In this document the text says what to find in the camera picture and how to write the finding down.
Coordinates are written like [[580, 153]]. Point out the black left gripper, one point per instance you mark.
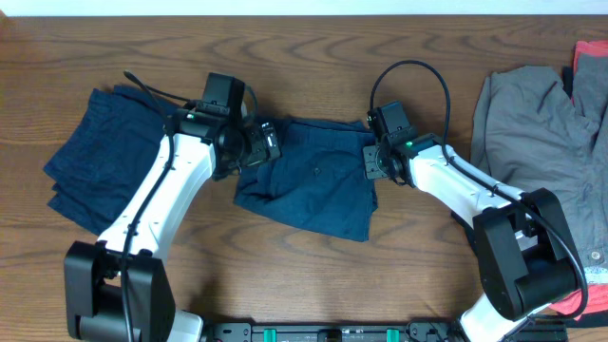
[[257, 153]]

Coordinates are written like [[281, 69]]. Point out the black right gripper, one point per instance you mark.
[[370, 164]]

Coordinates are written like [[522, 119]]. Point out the dark blue denim shorts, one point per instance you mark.
[[319, 182]]

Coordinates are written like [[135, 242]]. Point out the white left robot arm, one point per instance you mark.
[[117, 288]]

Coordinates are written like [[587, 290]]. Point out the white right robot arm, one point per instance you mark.
[[527, 258]]

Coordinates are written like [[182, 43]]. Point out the black garment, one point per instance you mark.
[[468, 230]]

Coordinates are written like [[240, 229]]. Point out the folded dark blue shorts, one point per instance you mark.
[[101, 166]]

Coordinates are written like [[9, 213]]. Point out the grey shirt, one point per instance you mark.
[[530, 133]]

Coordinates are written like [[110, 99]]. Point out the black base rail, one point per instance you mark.
[[414, 331]]

